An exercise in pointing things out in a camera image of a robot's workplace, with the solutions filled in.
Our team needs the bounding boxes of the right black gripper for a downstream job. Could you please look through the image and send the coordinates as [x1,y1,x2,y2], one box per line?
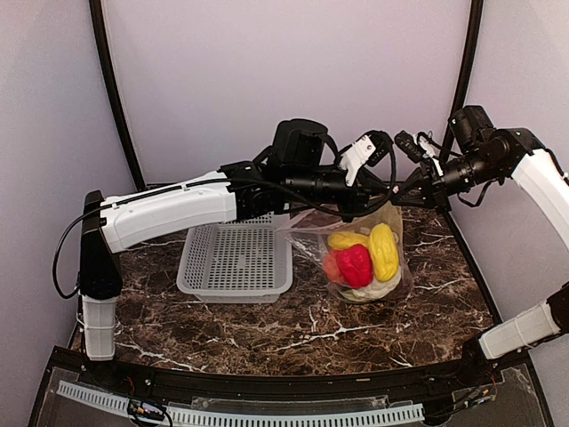
[393,148,501,213]

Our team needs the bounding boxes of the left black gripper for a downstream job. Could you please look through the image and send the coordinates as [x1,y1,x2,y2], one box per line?
[289,166,398,223]

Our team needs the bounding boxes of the yellow bell pepper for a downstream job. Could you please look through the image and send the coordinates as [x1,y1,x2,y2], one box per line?
[368,223,399,282]

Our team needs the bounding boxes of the clear zip top bag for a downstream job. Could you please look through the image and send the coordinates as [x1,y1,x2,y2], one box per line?
[277,203,414,304]

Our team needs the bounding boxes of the red bell pepper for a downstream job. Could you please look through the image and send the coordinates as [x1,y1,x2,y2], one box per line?
[336,245,373,289]

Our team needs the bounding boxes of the orange bell pepper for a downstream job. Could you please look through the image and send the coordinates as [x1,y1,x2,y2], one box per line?
[323,251,345,285]

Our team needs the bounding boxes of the white green cauliflower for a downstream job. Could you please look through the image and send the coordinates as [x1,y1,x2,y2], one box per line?
[341,272,401,303]

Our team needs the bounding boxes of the white plastic perforated basket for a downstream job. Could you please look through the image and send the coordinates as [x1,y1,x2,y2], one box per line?
[177,213,293,304]

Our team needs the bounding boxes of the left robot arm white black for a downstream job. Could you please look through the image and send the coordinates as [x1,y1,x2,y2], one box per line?
[74,118,395,388]

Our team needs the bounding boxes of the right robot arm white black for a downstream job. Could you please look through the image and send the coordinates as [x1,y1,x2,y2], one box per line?
[393,105,568,386]

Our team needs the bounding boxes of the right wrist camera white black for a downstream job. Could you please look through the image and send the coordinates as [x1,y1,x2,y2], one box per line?
[394,131,443,176]

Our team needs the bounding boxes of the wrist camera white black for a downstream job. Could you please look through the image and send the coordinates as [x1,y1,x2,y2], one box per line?
[394,131,443,176]
[339,130,395,187]

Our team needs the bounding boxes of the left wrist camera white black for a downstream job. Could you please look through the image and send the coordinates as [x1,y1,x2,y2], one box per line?
[339,130,395,187]

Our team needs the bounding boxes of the right black frame post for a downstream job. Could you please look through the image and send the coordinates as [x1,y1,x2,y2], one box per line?
[436,1,485,162]

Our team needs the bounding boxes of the black frame post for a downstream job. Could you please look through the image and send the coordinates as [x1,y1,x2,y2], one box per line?
[88,0,147,191]
[436,1,485,162]

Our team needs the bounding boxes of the black curved front rail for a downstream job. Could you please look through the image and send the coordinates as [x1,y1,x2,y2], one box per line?
[68,352,502,406]

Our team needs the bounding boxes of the left black frame post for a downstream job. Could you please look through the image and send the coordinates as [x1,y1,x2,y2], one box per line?
[88,0,147,191]

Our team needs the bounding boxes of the white slotted cable duct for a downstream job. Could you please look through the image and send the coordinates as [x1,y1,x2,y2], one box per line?
[56,381,425,426]

